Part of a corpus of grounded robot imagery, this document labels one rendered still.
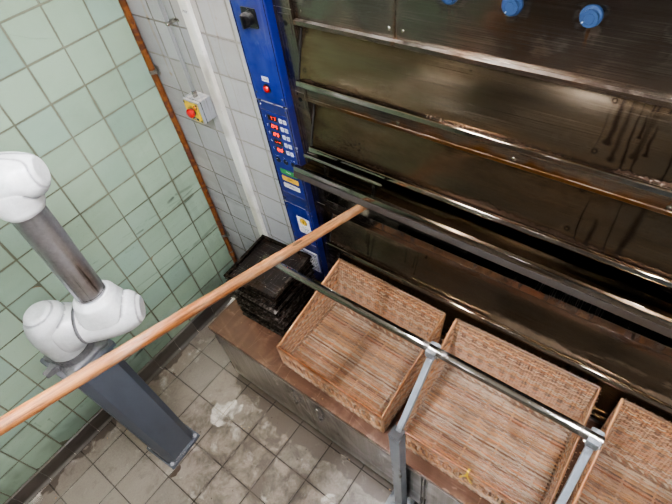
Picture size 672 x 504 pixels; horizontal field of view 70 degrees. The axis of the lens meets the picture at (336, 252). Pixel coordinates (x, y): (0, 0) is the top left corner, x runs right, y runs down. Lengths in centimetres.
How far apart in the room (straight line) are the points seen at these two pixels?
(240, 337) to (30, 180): 124
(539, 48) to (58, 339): 170
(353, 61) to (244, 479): 205
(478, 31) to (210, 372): 237
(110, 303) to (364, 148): 101
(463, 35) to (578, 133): 36
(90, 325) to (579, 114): 160
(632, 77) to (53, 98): 190
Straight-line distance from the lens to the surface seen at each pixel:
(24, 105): 215
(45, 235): 163
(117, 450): 304
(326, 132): 172
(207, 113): 214
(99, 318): 182
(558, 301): 169
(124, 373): 220
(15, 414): 109
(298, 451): 268
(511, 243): 149
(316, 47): 158
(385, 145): 159
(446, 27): 130
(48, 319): 189
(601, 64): 120
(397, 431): 165
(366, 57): 147
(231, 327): 241
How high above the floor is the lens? 250
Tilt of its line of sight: 49 degrees down
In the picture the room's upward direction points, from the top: 10 degrees counter-clockwise
